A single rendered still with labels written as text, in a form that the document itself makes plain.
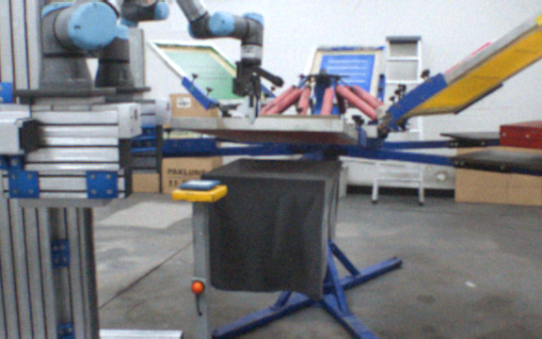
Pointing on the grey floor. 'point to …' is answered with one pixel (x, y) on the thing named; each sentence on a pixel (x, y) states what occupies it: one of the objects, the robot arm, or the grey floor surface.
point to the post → (201, 250)
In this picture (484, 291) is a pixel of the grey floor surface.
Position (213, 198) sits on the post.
